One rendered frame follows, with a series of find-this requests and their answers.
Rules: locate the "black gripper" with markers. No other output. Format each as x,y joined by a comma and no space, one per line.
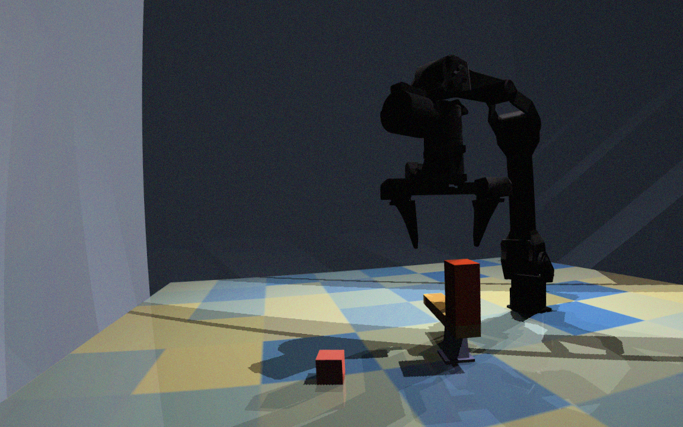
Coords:
444,165

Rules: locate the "red cube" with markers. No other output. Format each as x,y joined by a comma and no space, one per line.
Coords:
330,367

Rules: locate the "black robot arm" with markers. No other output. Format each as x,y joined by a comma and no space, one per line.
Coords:
420,110

